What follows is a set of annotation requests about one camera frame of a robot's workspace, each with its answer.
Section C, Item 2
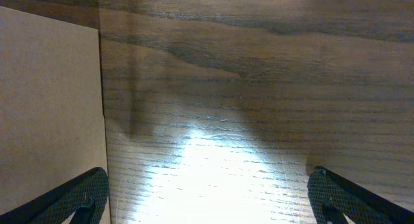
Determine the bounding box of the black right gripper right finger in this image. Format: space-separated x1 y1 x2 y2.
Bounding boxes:
307 166 413 224

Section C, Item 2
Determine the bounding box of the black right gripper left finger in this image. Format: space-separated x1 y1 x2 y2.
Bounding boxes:
1 167 109 223

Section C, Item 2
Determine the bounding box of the brown cardboard box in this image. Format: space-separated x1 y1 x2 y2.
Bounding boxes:
1 7 107 213

